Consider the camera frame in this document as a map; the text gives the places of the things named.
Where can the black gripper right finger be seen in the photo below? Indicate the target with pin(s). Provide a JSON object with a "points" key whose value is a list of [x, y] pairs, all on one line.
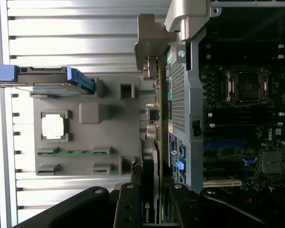
{"points": [[190, 209]]}

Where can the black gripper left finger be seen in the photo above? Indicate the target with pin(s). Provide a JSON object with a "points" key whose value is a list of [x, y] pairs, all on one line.
{"points": [[128, 206]]}

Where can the white expansion slot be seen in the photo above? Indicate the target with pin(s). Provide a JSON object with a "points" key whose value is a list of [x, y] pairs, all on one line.
{"points": [[222, 183]]}

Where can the blue expansion slot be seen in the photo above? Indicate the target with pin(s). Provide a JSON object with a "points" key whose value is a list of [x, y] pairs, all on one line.
{"points": [[224, 143]]}

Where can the grey parts rack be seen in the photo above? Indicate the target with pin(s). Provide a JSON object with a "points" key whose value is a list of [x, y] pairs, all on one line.
{"points": [[114, 133]]}

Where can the loose green RAM stick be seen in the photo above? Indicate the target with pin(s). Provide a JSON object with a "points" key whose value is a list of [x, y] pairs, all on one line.
{"points": [[76, 152]]}

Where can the silver chipset heatsink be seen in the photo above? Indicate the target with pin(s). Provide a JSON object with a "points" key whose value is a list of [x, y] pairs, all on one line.
{"points": [[272, 162]]}

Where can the green Dell motherboard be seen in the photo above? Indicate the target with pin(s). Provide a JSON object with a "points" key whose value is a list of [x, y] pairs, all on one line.
{"points": [[251, 133]]}

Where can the black open PC case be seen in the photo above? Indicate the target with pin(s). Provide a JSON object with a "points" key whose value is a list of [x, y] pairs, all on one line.
{"points": [[187, 99]]}

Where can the silver CPU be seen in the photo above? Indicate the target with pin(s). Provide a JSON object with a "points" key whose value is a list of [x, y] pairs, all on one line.
{"points": [[52, 126]]}

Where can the CPU socket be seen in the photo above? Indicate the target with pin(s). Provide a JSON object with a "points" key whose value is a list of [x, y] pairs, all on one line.
{"points": [[247, 85]]}

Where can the hard disk in blue caddy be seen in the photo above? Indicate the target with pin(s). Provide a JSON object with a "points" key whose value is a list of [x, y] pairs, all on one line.
{"points": [[50, 80]]}

